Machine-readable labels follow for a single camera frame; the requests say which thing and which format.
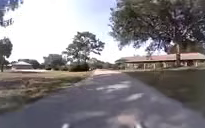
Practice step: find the tall round tree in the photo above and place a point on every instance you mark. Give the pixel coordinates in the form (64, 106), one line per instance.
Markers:
(85, 45)

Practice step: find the grey asphalt path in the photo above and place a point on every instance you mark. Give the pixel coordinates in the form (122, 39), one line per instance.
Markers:
(103, 103)

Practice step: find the low broad tree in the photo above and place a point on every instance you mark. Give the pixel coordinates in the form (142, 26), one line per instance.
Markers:
(53, 60)

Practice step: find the long low brown-roofed building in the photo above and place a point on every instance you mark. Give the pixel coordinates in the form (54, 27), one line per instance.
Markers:
(160, 59)

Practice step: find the robot's own part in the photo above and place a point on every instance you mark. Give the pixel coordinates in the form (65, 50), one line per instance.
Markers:
(137, 125)
(65, 125)

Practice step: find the huge shady tree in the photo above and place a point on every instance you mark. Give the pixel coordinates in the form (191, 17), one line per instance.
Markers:
(163, 20)

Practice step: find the patchy dry grass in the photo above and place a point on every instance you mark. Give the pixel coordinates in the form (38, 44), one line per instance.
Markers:
(26, 85)

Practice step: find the small pale-roofed building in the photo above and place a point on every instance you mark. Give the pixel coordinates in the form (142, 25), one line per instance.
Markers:
(21, 64)

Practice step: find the shaded green grass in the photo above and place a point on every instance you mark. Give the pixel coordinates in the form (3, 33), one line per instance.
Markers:
(183, 86)

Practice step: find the small dark tree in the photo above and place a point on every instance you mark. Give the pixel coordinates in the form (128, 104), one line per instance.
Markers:
(2, 48)

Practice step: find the large spreading tree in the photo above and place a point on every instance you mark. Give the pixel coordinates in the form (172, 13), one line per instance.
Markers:
(0, 10)

